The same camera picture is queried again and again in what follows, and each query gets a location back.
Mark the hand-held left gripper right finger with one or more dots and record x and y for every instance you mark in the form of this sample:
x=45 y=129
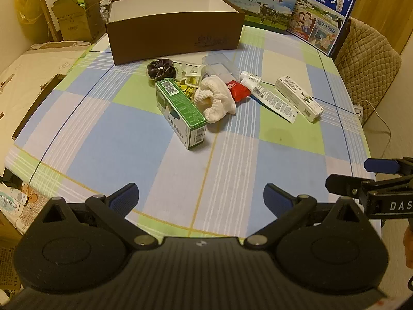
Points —
x=276 y=198

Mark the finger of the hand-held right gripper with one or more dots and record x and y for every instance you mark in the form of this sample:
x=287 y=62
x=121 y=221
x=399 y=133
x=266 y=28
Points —
x=380 y=165
x=342 y=184

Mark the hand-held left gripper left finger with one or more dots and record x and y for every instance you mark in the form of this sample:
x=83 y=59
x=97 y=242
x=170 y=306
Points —
x=124 y=197

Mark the white ointment box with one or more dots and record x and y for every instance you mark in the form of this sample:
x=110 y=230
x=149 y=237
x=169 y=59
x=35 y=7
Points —
x=300 y=98

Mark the blue and white tube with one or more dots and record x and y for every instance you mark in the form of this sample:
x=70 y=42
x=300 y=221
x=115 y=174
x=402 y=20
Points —
x=274 y=101

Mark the green carton box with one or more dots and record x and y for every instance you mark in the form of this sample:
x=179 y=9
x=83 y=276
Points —
x=182 y=109

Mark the red packet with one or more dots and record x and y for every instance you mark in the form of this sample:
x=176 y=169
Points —
x=238 y=90

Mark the white knitted sock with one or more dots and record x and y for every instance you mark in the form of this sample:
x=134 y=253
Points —
x=216 y=98

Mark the small white bottle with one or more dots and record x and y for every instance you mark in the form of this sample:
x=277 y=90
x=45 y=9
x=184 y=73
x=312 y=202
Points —
x=250 y=76

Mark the yellow packet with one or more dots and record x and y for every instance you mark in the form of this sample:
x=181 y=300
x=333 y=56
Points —
x=187 y=87

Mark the dark hair scrunchie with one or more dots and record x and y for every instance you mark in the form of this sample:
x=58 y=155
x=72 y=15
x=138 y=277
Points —
x=159 y=69

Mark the white hair claw clip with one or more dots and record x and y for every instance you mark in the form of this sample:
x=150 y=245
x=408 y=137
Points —
x=190 y=68

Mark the clear plastic case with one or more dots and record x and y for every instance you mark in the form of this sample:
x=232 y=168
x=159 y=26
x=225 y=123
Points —
x=219 y=64

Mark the brown cardboard box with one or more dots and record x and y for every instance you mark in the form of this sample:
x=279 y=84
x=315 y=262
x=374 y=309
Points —
x=174 y=32
x=96 y=9

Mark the white power strip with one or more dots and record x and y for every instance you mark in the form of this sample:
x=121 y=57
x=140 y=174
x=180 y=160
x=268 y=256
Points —
x=358 y=111

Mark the quilted chair cover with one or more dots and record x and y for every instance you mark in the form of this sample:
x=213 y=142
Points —
x=367 y=58

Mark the dark blue milk case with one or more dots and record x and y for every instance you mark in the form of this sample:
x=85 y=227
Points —
x=322 y=13

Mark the cardboard box with white flap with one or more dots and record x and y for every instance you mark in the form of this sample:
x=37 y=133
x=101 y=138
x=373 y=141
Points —
x=64 y=19

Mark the open brown cardboard box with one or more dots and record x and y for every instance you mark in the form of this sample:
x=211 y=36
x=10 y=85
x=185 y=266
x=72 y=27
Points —
x=96 y=9

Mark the light blue milk case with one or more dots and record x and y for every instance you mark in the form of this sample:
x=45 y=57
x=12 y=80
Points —
x=258 y=0

